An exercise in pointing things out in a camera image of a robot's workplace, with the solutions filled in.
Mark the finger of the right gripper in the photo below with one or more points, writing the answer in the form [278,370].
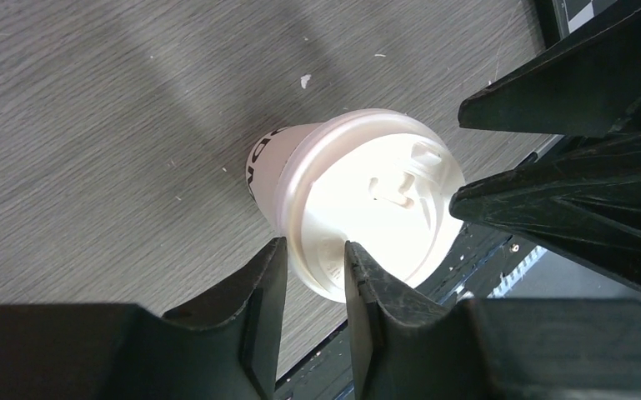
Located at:
[587,85]
[584,206]

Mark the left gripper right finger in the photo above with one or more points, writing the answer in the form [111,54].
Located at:
[405,346]

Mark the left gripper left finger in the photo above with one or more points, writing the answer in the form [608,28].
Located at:
[221,344]

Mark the white plastic cup lid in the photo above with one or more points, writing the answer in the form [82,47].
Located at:
[374,177]

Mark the white paper coffee cup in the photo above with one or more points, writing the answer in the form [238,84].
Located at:
[266,162]

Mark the black white checkerboard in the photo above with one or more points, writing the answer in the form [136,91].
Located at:
[559,18]

